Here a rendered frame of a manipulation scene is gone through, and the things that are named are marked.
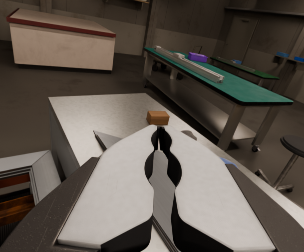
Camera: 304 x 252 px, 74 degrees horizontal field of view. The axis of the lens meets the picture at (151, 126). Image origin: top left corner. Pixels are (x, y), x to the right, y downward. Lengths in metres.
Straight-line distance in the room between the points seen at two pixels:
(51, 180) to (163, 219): 0.55
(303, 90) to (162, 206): 7.67
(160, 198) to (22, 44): 4.79
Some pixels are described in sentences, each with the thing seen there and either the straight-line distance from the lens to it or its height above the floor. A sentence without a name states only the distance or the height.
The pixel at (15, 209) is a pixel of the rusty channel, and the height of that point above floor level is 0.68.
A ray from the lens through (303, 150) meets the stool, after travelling 2.33.
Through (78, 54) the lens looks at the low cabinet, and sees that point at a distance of 5.20.
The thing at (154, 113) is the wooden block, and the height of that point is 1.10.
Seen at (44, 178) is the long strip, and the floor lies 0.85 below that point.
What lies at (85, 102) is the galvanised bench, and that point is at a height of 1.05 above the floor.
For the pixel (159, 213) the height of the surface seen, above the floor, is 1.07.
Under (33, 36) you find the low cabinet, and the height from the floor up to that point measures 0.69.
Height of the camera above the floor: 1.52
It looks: 28 degrees down
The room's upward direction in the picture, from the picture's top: 12 degrees clockwise
